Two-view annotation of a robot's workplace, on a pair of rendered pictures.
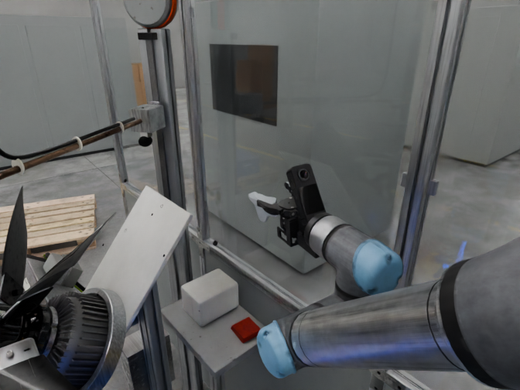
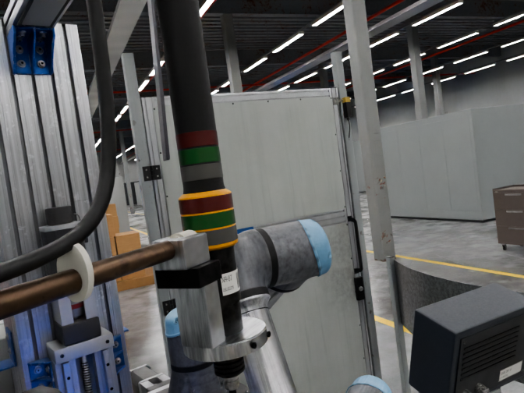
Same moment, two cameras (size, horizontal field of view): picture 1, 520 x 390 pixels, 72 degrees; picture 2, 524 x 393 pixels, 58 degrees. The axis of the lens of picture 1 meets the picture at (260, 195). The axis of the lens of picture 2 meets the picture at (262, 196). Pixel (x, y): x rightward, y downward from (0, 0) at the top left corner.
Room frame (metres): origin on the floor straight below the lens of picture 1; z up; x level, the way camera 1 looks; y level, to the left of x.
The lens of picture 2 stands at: (0.88, 0.64, 1.59)
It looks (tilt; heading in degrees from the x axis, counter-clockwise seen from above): 3 degrees down; 195
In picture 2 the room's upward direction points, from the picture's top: 8 degrees counter-clockwise
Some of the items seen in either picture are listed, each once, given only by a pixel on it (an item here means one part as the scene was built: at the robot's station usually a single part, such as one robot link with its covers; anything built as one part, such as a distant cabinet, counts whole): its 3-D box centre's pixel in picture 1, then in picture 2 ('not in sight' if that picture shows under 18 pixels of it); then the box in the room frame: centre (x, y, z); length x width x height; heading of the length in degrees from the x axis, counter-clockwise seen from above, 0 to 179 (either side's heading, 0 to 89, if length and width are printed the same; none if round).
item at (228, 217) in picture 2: not in sight; (208, 219); (0.52, 0.50, 1.56); 0.04 x 0.04 x 0.01
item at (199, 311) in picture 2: not in sight; (211, 289); (0.53, 0.50, 1.50); 0.09 x 0.07 x 0.10; 166
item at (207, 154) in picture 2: not in sight; (199, 156); (0.52, 0.50, 1.61); 0.03 x 0.03 x 0.01
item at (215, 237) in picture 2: not in sight; (210, 235); (0.52, 0.50, 1.54); 0.04 x 0.04 x 0.01
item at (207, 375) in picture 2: not in sight; (195, 376); (-0.21, 0.11, 1.09); 0.15 x 0.15 x 0.10
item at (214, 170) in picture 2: not in sight; (201, 172); (0.52, 0.50, 1.60); 0.03 x 0.03 x 0.01
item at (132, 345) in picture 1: (147, 360); not in sight; (0.91, 0.40, 0.73); 0.15 x 0.09 x 0.22; 131
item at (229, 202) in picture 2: not in sight; (206, 203); (0.52, 0.50, 1.57); 0.04 x 0.04 x 0.01
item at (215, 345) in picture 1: (213, 323); not in sight; (0.97, 0.16, 0.85); 0.36 x 0.24 x 0.03; 41
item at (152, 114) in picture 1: (148, 118); not in sight; (1.13, 0.35, 1.54); 0.10 x 0.07 x 0.09; 166
